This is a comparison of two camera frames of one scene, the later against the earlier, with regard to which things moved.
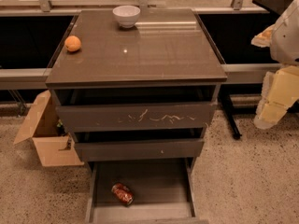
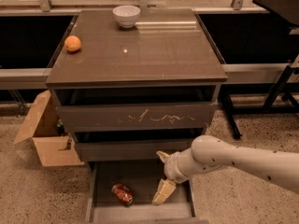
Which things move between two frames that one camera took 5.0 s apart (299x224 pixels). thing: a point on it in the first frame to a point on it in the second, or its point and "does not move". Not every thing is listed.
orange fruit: (72, 43) does not move
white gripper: (286, 39) to (171, 169)
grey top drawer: (137, 117) does not move
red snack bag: (122, 193) does not move
